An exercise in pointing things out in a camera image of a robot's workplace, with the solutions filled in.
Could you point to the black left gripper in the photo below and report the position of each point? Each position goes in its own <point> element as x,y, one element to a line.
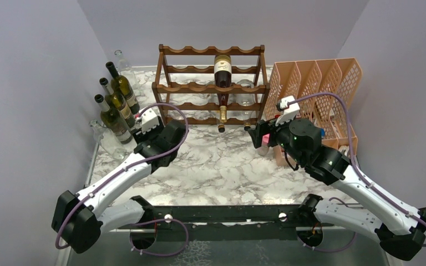
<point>141,136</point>

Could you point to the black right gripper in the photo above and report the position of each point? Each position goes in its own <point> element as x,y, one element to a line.
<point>257,132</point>

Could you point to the green wine bottle white label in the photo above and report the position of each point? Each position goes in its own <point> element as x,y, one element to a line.
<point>115,99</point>

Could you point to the green wine bottle cream label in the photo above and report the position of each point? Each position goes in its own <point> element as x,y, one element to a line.
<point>121,84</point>

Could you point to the clear glass bottle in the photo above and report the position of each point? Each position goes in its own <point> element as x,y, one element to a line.
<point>125,67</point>

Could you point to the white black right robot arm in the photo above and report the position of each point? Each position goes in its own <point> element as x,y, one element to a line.
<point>398,228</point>

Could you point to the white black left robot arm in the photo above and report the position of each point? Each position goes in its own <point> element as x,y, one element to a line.
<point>80,218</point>

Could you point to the pink capped small bottle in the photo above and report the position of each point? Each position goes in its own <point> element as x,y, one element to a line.
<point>264,148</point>

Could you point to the clear bottle in lower rack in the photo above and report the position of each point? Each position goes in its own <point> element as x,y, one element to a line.
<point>245,100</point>

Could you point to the brown wooden wine rack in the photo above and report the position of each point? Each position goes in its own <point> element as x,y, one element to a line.
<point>163,87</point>

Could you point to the dark bottle gold foil neck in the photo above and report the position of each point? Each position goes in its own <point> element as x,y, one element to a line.
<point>222,75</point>

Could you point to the orange plastic file organizer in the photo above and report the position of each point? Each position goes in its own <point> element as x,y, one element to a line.
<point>301,78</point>

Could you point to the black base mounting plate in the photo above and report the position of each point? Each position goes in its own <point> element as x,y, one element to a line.
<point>225,223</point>

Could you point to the aluminium frame rail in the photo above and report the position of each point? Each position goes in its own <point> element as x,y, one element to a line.
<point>80,218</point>

